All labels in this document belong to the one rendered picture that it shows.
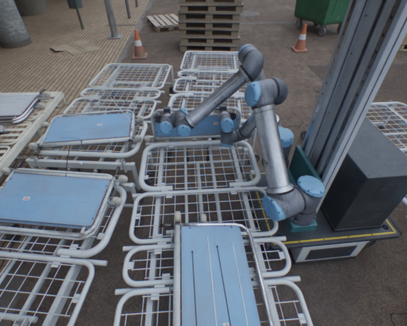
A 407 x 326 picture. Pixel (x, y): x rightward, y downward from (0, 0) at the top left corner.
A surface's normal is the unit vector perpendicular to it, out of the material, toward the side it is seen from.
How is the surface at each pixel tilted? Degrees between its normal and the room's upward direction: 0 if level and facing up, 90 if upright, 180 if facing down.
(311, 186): 5
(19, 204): 8
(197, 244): 5
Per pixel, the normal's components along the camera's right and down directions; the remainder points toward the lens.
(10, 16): 0.88, 0.31
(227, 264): 0.08, -0.74
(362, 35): -0.99, 0.07
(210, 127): 0.07, 0.67
